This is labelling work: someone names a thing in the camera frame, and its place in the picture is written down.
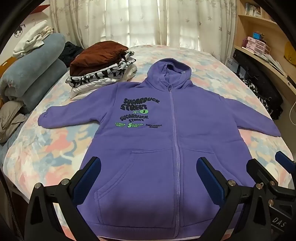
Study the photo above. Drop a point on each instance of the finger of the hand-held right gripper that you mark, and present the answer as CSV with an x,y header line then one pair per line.
x,y
285,160
259,171

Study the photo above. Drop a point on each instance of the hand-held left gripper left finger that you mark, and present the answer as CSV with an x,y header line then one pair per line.
x,y
89,178

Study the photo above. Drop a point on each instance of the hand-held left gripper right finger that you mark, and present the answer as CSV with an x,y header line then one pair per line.
x,y
208,176

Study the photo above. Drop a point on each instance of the purple zip hoodie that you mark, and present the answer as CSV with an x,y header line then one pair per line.
x,y
148,162

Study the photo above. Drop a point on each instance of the stack of folded clothes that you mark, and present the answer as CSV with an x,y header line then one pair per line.
x,y
108,71

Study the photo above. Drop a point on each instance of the pile of white clothes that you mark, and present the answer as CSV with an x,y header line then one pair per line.
x,y
32,39

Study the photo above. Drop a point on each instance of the pastel patterned bed blanket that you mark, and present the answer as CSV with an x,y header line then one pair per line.
x,y
57,143

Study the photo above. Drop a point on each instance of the black bag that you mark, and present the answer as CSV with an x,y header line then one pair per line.
x,y
261,78

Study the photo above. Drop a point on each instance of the folded cream satin garment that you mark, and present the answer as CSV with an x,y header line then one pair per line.
x,y
87,89

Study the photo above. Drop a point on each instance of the stack of magazines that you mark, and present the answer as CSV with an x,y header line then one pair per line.
x,y
275,63

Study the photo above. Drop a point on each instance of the crumpled beige cloth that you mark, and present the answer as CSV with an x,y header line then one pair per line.
x,y
9,120

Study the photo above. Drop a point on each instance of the white cardboard box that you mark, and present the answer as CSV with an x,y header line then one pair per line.
x,y
232,64

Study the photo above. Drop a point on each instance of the stack of pink boxes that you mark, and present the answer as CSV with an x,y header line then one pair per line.
x,y
256,45

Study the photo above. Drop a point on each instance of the rolled blue-grey blanket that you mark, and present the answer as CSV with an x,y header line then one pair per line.
x,y
34,69

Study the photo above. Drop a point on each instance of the folded brown garment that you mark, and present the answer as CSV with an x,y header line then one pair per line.
x,y
97,55

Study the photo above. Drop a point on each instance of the small blue box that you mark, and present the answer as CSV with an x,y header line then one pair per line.
x,y
257,36

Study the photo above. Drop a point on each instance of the black fuzzy garment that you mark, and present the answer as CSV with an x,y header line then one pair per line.
x,y
69,52

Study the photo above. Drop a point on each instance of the wooden shelf unit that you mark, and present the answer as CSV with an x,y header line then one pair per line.
x,y
254,25

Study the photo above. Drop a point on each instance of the row of books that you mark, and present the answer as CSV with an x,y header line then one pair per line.
x,y
253,10

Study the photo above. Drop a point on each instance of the white leaf-print curtain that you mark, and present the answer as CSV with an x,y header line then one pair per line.
x,y
138,23

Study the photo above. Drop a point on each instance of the black figure wall sticker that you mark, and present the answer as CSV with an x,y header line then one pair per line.
x,y
19,31

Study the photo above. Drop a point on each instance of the red wall shelf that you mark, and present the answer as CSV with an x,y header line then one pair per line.
x,y
41,7

